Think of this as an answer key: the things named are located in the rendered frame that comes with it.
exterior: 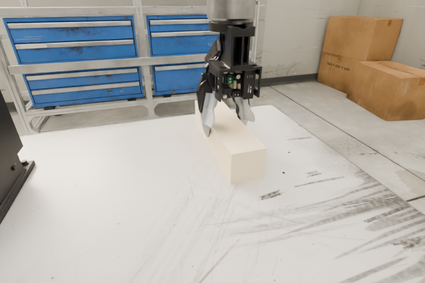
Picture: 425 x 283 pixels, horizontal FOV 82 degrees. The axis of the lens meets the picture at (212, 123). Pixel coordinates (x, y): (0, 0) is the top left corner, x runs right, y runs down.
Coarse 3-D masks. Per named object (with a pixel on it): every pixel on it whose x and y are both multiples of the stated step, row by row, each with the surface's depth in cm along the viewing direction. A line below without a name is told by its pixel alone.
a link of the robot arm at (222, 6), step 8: (208, 0) 36; (216, 0) 35; (224, 0) 34; (232, 0) 34; (240, 0) 34; (248, 0) 35; (256, 0) 38; (208, 8) 37; (216, 8) 35; (224, 8) 35; (232, 8) 35; (240, 8) 35; (248, 8) 35; (208, 16) 37; (216, 16) 36; (224, 16) 35; (232, 16) 35; (240, 16) 35; (248, 16) 36; (240, 24) 36
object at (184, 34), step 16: (160, 16) 164; (176, 16) 167; (192, 16) 170; (160, 32) 168; (176, 32) 171; (192, 32) 174; (208, 32) 177; (160, 48) 173; (176, 48) 176; (192, 48) 180; (208, 48) 183; (160, 64) 178; (176, 64) 182; (192, 64) 184; (160, 80) 183; (176, 80) 186; (192, 80) 190
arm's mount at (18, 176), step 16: (0, 96) 38; (0, 112) 38; (0, 128) 37; (0, 144) 36; (16, 144) 41; (0, 160) 36; (16, 160) 40; (32, 160) 45; (0, 176) 35; (16, 176) 40; (0, 192) 35; (16, 192) 38; (0, 208) 34
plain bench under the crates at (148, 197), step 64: (128, 128) 59; (192, 128) 59; (256, 128) 59; (64, 192) 39; (128, 192) 39; (192, 192) 39; (256, 192) 39; (320, 192) 39; (384, 192) 39; (0, 256) 29; (64, 256) 29; (128, 256) 29; (192, 256) 29; (256, 256) 29; (320, 256) 29; (384, 256) 29
